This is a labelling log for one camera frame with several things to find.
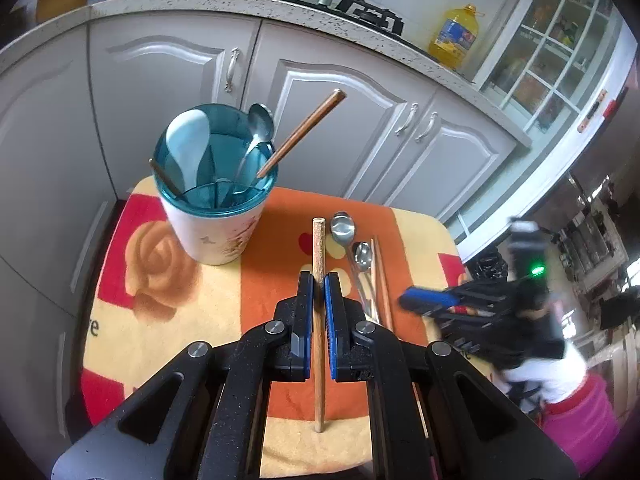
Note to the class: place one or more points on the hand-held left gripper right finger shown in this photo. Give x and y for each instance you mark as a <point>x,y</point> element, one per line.
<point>334,325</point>

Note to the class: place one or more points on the floral utensil holder teal lid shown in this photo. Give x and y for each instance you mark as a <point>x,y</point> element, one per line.
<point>210,230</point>

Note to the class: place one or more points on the yellow cooking oil bottle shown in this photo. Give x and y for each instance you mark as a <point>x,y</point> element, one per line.
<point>452,37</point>

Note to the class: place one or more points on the medium steel spoon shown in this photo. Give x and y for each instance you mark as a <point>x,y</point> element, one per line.
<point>363,254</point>

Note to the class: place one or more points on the large steel spoon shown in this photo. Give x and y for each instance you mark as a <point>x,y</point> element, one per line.
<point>343,227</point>

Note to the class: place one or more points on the white framed glass door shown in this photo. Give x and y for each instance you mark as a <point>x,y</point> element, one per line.
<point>550,160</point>

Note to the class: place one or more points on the brown wooden chopstick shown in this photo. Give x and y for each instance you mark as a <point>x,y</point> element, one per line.
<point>160,172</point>
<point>310,123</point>

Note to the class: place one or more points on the black trash bag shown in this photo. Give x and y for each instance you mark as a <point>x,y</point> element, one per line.
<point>487,265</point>

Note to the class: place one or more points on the white ceramic spoon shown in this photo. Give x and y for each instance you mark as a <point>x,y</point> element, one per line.
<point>185,140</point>

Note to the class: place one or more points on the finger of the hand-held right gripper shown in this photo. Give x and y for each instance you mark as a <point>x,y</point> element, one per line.
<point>460,316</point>
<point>425,297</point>

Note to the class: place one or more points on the black gas stove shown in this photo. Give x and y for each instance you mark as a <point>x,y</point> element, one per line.
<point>365,10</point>

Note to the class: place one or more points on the orange yellow printed blanket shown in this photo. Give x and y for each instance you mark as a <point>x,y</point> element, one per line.
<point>210,300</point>

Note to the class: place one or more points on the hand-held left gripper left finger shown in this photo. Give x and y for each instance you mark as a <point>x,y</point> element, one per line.
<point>306,325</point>

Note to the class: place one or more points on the grey cabinet door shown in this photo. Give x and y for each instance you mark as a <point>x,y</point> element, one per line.
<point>465,160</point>
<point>165,100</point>
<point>45,160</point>
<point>350,150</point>

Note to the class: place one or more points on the light wooden chopstick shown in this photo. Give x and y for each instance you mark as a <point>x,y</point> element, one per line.
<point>377,285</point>
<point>319,245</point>
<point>385,292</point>

